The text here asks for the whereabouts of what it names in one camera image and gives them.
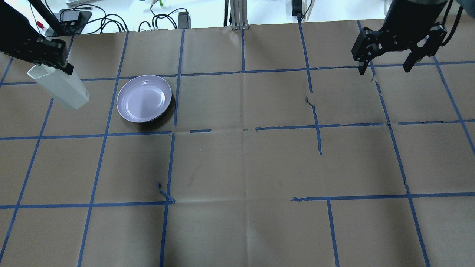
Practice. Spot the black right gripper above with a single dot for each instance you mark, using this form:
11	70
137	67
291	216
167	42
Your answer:
401	23

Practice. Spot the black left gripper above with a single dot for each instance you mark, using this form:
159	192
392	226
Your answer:
19	32

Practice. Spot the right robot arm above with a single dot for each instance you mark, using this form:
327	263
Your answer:
409	25

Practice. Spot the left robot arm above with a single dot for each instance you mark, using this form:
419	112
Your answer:
18	28

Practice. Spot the lilac plate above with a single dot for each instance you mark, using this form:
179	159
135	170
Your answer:
144	98

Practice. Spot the black power adapter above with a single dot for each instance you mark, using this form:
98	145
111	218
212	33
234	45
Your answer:
184	20

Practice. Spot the brown paper table cover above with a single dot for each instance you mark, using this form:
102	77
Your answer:
274	152

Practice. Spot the aluminium frame post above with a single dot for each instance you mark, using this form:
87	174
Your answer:
239	15

